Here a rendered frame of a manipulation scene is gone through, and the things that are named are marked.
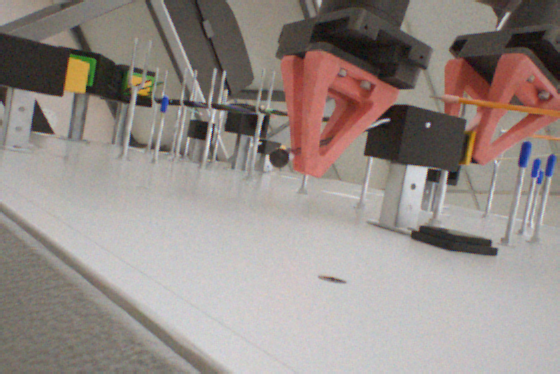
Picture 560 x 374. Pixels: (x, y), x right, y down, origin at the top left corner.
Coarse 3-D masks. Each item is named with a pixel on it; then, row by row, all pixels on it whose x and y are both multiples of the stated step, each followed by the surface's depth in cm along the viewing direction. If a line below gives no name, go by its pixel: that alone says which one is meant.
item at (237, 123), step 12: (228, 120) 99; (240, 120) 94; (252, 120) 98; (264, 120) 96; (228, 132) 98; (240, 132) 94; (252, 132) 95; (264, 132) 96; (240, 144) 97; (240, 156) 99; (228, 168) 97; (240, 168) 99
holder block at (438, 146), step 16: (384, 112) 44; (400, 112) 43; (416, 112) 42; (432, 112) 43; (384, 128) 44; (400, 128) 42; (416, 128) 43; (432, 128) 43; (448, 128) 44; (464, 128) 45; (368, 144) 45; (384, 144) 44; (400, 144) 42; (416, 144) 43; (432, 144) 43; (448, 144) 44; (400, 160) 42; (416, 160) 43; (432, 160) 44; (448, 160) 44
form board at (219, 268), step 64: (0, 128) 97; (0, 192) 28; (64, 192) 32; (128, 192) 37; (192, 192) 45; (256, 192) 58; (320, 192) 80; (384, 192) 129; (64, 256) 18; (128, 256) 19; (192, 256) 21; (256, 256) 23; (320, 256) 26; (384, 256) 30; (448, 256) 35; (512, 256) 41; (192, 320) 13; (256, 320) 14; (320, 320) 15; (384, 320) 17; (448, 320) 18; (512, 320) 20
